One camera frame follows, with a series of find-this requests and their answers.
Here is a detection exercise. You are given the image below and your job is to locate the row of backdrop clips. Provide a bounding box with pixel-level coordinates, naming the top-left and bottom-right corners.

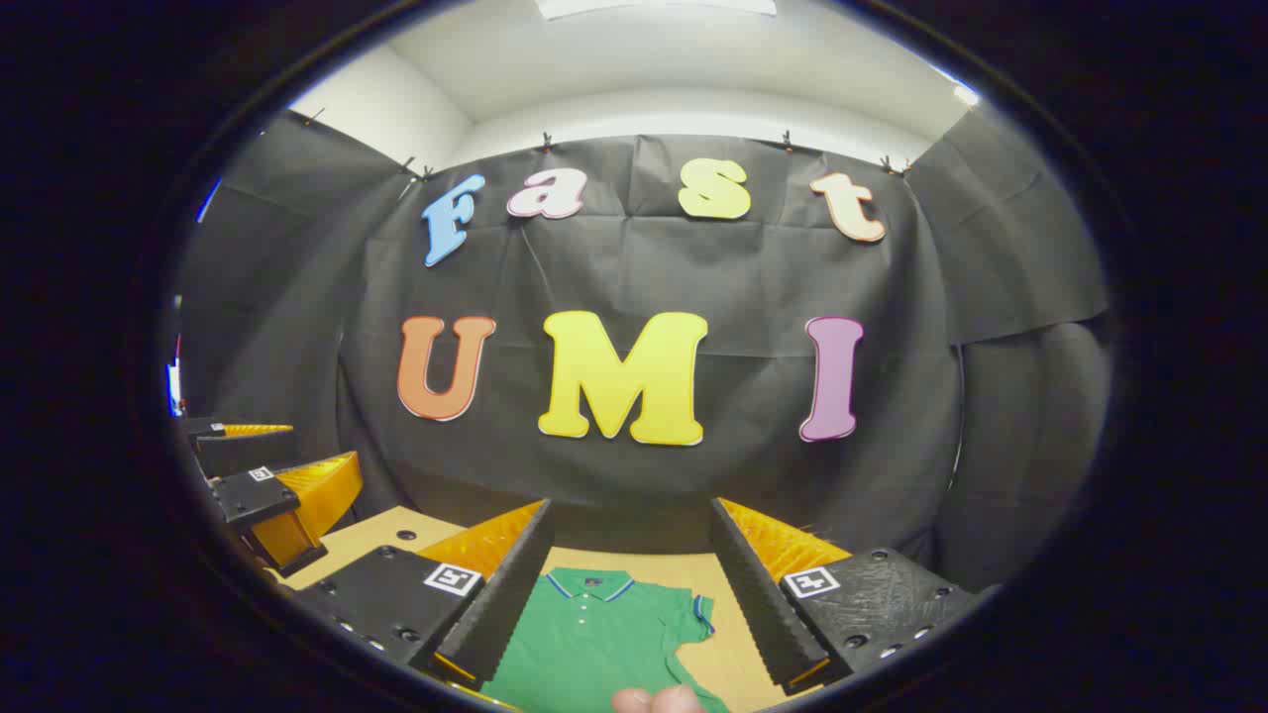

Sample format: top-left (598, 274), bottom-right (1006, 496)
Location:
top-left (302, 107), bottom-right (912, 184)

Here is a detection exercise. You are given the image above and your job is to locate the black backdrop cloth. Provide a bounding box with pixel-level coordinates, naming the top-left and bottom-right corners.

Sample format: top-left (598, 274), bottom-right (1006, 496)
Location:
top-left (173, 104), bottom-right (1110, 595)

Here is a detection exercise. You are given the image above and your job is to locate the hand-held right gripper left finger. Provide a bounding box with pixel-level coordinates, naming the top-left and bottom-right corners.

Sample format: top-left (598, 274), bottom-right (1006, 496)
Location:
top-left (292, 498), bottom-right (556, 691)

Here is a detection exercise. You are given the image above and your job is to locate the bright monitor screen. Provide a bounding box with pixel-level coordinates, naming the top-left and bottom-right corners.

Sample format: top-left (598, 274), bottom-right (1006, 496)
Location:
top-left (166, 317), bottom-right (189, 417)

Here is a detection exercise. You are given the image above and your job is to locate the green T-shirt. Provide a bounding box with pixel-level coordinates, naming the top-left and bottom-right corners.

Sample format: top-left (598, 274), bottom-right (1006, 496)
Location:
top-left (480, 567), bottom-right (729, 713)

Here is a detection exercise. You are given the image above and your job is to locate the ceiling light panel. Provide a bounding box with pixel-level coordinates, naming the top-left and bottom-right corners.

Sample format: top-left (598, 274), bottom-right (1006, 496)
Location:
top-left (535, 0), bottom-right (779, 21)

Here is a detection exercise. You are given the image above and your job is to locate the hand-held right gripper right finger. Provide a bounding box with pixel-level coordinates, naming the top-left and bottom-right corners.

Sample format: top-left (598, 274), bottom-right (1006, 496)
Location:
top-left (708, 497), bottom-right (997, 696)

